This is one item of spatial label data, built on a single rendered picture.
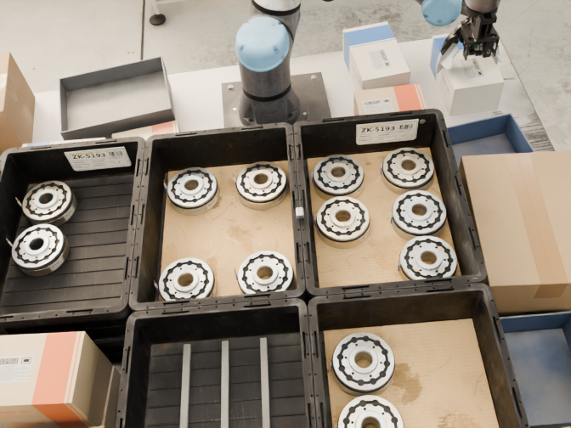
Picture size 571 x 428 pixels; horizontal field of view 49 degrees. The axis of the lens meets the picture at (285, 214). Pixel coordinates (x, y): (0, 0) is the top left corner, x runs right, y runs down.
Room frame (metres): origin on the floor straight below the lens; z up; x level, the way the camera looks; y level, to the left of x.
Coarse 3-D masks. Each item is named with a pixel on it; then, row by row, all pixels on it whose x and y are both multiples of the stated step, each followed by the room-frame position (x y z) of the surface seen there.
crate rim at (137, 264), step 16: (224, 128) 0.89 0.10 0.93; (240, 128) 0.89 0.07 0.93; (256, 128) 0.88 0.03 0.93; (272, 128) 0.87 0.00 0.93; (288, 128) 0.87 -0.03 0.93; (288, 144) 0.82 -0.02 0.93; (144, 160) 0.83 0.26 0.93; (288, 160) 0.78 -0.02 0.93; (144, 176) 0.80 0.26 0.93; (144, 192) 0.75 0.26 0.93; (144, 208) 0.72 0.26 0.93; (144, 224) 0.68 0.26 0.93; (304, 272) 0.54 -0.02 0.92; (304, 288) 0.50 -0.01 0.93; (144, 304) 0.51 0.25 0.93; (160, 304) 0.51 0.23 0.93; (176, 304) 0.51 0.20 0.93; (192, 304) 0.50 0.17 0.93; (208, 304) 0.50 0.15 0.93
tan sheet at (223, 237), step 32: (224, 192) 0.81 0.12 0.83; (288, 192) 0.78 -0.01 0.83; (192, 224) 0.74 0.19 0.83; (224, 224) 0.73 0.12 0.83; (256, 224) 0.72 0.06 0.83; (288, 224) 0.70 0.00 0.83; (192, 256) 0.66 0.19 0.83; (224, 256) 0.65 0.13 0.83; (288, 256) 0.63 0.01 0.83; (224, 288) 0.58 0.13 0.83
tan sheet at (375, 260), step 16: (368, 160) 0.84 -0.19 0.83; (368, 176) 0.80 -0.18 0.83; (368, 192) 0.76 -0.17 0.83; (384, 192) 0.75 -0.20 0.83; (432, 192) 0.73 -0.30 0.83; (368, 208) 0.72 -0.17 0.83; (384, 208) 0.71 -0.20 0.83; (384, 224) 0.67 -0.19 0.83; (448, 224) 0.65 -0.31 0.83; (320, 240) 0.66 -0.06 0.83; (368, 240) 0.64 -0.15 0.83; (384, 240) 0.64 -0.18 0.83; (400, 240) 0.63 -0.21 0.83; (448, 240) 0.62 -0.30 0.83; (320, 256) 0.62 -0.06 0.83; (336, 256) 0.61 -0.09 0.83; (352, 256) 0.61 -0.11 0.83; (368, 256) 0.61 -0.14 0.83; (384, 256) 0.60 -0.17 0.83; (320, 272) 0.59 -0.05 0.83; (336, 272) 0.58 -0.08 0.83; (352, 272) 0.58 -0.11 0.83; (368, 272) 0.57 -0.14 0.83; (384, 272) 0.57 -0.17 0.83
